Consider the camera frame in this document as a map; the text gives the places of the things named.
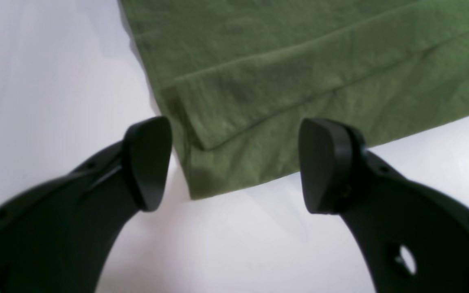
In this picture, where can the image-right left gripper right finger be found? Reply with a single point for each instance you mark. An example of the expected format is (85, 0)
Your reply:
(413, 238)

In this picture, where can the image-right left gripper left finger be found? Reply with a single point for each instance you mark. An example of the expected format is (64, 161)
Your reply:
(56, 237)

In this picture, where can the olive green T-shirt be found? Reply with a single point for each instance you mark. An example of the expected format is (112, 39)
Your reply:
(237, 77)

